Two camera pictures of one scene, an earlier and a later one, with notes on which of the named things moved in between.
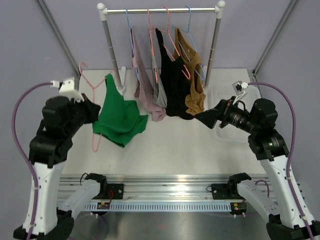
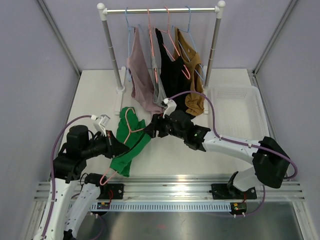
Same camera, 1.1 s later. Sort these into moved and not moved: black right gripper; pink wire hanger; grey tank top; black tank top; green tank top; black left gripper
Moved: black right gripper; green tank top; pink wire hanger; black left gripper
Not moved: grey tank top; black tank top
